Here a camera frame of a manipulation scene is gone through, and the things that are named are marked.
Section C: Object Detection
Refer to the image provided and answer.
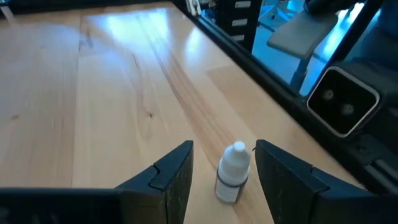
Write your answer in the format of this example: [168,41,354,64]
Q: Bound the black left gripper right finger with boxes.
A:
[254,139,398,224]

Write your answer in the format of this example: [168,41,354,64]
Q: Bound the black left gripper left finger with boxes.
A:
[0,140,194,224]

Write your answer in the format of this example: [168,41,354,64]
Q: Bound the small black white-label dropper bottle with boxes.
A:
[214,140,251,205]

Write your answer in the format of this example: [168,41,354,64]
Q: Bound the grey chair armrest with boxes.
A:
[266,11,339,94]

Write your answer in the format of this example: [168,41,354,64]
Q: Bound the black drawer cabinet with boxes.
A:
[214,0,264,54]

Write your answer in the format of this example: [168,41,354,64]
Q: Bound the black depth camera silver rim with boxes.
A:
[306,65,381,139]

